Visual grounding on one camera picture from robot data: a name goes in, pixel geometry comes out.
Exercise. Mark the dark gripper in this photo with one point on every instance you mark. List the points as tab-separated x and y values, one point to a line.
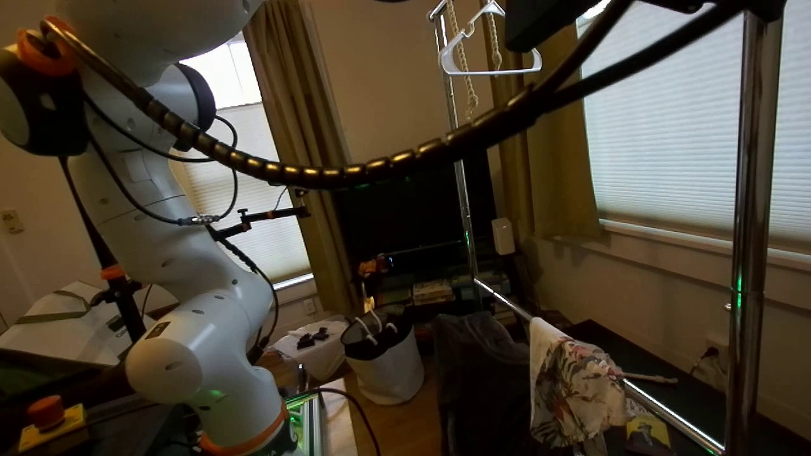
546	22

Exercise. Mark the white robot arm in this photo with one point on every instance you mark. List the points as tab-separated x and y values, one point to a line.
177	294

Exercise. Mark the white plastic coat hanger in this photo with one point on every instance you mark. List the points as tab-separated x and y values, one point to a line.
489	68

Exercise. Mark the beige window curtain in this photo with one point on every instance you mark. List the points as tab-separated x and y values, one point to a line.
540	169
304	153

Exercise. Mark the white window blinds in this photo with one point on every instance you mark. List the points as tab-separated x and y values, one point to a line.
254	229
675	128

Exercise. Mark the black monitor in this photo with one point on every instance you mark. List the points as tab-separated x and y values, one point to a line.
405	229

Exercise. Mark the chrome clothes rack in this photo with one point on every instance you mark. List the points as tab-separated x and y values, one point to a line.
752	211

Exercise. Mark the floral patterned white cloth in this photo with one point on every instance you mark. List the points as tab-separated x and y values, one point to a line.
574	381

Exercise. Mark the dark grey garment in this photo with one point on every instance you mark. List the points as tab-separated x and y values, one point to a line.
476	381

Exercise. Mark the white round bucket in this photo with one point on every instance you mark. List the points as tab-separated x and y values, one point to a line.
382	369

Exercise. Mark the yellow paper tag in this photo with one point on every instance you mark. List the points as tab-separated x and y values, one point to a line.
650	430

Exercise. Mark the grey side table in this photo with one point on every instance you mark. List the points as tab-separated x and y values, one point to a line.
58	326

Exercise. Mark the red emergency stop button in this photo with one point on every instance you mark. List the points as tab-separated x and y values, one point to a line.
49	413

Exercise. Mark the small white wall device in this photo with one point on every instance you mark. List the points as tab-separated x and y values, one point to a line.
503	236

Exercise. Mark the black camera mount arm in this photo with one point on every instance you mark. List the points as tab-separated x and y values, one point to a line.
254	220

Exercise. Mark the white wall outlet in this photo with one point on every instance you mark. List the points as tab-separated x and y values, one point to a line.
716	351

